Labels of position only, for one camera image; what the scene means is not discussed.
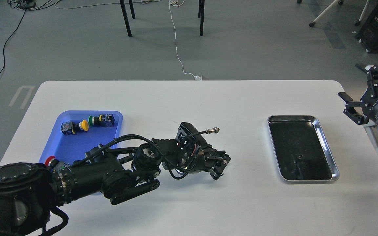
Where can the red emergency stop button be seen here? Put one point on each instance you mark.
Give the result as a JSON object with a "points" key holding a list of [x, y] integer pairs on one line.
{"points": [[55, 164]]}

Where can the green push button switch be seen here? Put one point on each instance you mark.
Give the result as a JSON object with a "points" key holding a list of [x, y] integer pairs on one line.
{"points": [[103, 120]]}

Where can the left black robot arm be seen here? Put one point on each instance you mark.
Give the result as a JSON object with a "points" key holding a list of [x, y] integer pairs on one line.
{"points": [[31, 194]]}

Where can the yellow push button switch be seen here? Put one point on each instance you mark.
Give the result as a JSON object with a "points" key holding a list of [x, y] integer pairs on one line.
{"points": [[70, 127]]}

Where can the black table leg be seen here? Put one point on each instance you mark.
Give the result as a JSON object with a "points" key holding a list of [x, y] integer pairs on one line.
{"points": [[125, 17], [201, 9]]}

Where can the blue plastic tray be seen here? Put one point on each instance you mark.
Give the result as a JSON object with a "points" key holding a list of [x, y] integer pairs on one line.
{"points": [[69, 148]]}

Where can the white chair base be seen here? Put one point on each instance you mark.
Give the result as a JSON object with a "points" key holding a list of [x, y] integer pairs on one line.
{"points": [[340, 3]]}

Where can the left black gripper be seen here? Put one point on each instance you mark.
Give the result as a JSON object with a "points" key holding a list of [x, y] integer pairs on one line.
{"points": [[212, 161]]}

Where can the silver metal tray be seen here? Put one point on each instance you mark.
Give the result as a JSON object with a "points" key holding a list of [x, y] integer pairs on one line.
{"points": [[294, 135]]}

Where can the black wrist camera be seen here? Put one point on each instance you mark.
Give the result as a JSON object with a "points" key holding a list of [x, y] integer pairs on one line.
{"points": [[189, 135]]}

